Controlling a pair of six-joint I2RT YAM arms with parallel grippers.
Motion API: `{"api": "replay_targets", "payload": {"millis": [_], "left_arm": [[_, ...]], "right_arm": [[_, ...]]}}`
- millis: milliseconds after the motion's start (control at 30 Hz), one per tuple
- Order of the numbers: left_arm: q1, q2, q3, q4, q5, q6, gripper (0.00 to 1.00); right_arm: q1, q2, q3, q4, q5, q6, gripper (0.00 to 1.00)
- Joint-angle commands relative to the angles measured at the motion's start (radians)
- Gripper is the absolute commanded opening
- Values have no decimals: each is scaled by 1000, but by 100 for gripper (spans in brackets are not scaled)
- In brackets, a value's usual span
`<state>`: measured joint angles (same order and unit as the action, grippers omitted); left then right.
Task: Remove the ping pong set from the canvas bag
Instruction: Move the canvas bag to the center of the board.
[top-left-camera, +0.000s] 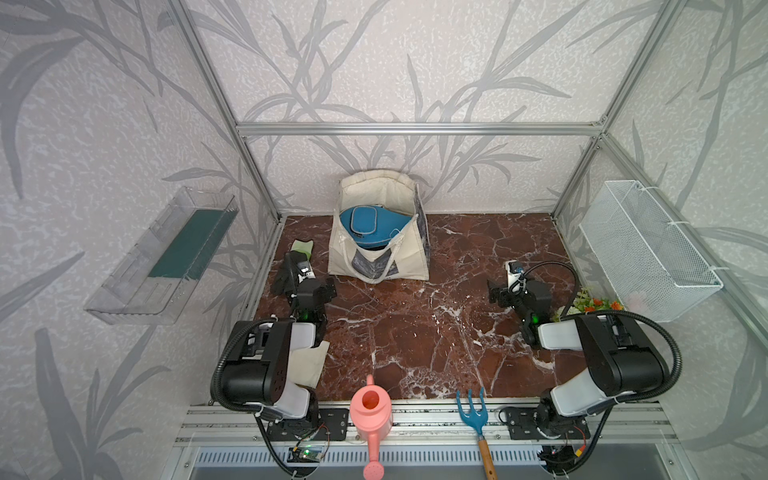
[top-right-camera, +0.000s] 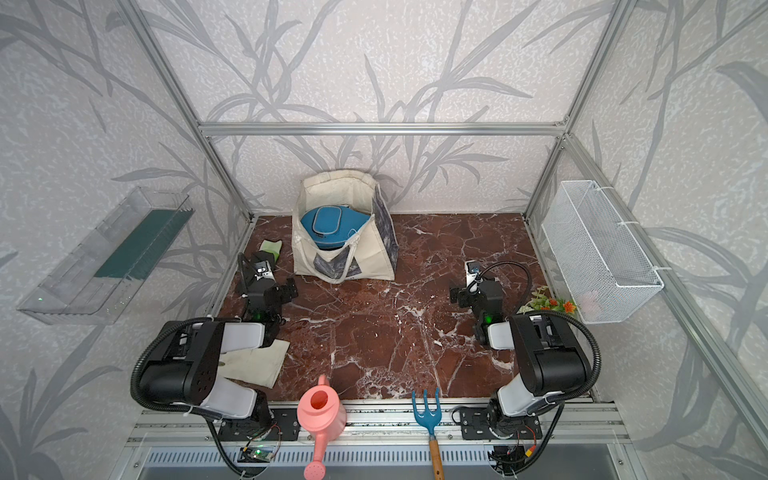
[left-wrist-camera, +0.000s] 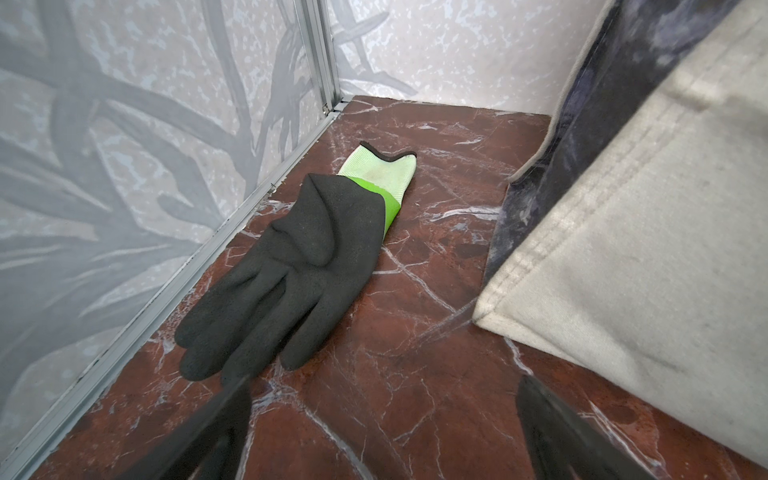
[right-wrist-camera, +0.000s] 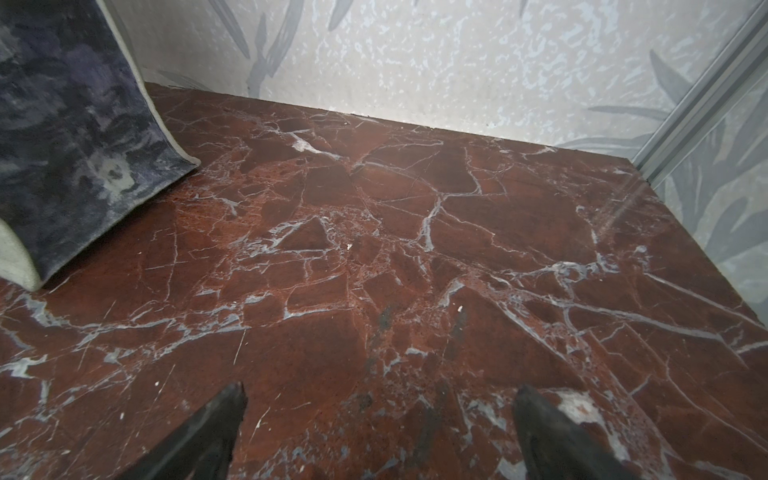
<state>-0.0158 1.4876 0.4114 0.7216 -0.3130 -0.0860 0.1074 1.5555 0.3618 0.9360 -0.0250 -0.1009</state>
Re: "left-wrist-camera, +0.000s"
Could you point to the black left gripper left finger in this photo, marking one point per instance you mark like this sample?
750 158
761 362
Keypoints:
208 445

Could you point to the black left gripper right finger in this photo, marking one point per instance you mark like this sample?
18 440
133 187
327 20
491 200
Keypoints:
561 445

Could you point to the beige canvas tote bag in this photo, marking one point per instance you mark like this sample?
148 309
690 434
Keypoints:
633 243

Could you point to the black and green work glove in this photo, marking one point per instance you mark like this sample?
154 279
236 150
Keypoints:
290 290

